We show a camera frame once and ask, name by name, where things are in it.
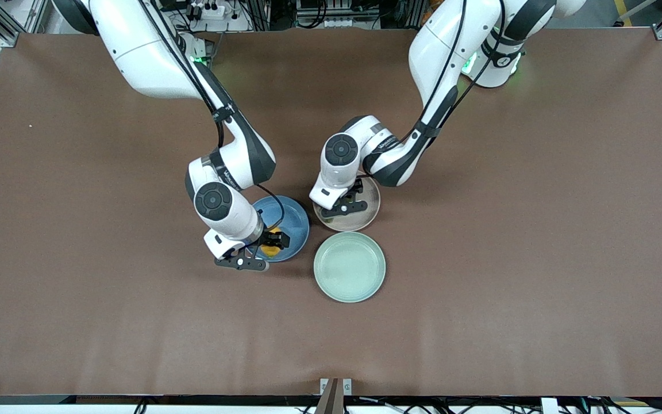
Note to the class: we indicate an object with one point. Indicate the blue plate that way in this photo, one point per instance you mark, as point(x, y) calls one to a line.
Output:
point(297, 221)

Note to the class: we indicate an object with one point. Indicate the yellow lemon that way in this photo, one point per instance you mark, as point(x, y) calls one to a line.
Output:
point(270, 252)

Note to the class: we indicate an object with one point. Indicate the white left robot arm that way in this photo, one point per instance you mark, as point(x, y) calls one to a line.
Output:
point(451, 46)

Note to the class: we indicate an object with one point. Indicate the white power strip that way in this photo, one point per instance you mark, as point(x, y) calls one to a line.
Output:
point(207, 11)

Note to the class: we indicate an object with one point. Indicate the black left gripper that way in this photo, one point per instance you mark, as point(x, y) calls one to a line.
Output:
point(357, 187)

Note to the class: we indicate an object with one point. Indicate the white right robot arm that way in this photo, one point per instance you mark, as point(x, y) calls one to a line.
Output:
point(147, 57)

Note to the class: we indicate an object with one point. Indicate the white electronics box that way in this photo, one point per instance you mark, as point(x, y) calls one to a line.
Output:
point(342, 22)

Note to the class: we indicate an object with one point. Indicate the beige plate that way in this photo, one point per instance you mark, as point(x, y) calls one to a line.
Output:
point(367, 218)

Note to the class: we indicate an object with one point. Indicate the metal table bracket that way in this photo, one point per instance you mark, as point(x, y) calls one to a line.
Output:
point(335, 397)

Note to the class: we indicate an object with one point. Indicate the pale green plate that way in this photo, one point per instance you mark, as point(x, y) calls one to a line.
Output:
point(349, 267)

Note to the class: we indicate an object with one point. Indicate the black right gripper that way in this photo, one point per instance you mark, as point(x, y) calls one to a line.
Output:
point(270, 236)

